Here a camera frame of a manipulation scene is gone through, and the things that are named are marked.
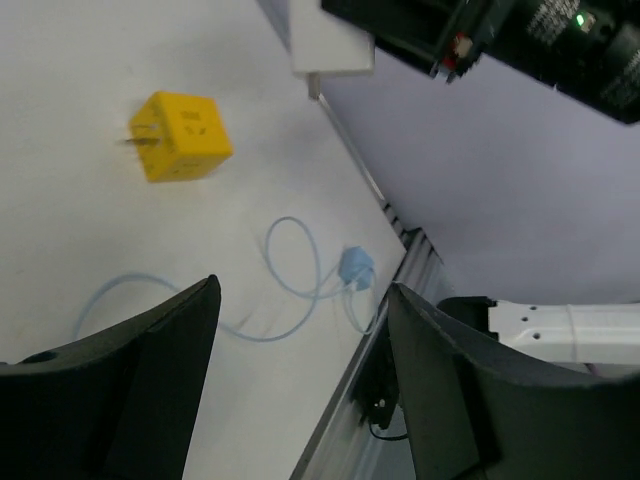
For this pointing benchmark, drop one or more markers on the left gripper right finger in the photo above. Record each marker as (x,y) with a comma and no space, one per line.
(477,409)

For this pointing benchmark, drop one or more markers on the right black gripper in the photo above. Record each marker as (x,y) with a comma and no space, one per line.
(586,50)

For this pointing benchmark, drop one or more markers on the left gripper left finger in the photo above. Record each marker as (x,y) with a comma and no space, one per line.
(118,404)

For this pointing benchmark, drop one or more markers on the yellow cube power adapter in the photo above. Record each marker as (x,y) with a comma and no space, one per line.
(179,137)

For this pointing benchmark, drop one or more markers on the light blue charger plug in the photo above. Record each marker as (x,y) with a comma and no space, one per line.
(356,269)

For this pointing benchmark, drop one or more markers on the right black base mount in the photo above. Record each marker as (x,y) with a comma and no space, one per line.
(376,391)

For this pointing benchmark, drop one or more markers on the aluminium front rail frame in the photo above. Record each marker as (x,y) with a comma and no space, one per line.
(341,446)

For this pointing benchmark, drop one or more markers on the aluminium right side rail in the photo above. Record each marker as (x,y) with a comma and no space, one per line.
(350,140)

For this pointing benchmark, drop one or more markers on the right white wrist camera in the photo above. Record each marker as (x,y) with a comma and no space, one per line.
(322,45)

